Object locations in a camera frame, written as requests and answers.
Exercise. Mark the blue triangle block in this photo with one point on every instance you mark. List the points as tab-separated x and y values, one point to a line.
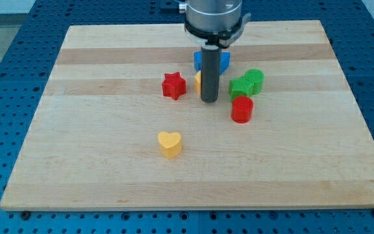
224	65

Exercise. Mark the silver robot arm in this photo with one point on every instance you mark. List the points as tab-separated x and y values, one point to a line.
213	25

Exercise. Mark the yellow hexagon block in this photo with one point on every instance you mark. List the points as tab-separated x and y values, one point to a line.
197	82

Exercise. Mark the yellow heart block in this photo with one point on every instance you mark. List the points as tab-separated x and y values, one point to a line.
170	144

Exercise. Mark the wooden board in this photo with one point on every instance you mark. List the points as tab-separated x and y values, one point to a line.
92	144

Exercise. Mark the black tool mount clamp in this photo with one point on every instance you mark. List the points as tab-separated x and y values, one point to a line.
217	40

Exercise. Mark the green cylinder block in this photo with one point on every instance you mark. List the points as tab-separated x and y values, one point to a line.
256	78

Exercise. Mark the red cylinder block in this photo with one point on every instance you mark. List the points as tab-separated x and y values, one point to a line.
242	109

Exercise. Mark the red star block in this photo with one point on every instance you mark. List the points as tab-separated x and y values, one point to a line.
173	85

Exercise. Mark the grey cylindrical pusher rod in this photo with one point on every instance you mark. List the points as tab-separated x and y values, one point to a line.
210	73

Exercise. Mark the green star block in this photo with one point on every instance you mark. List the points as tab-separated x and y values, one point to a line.
240	87

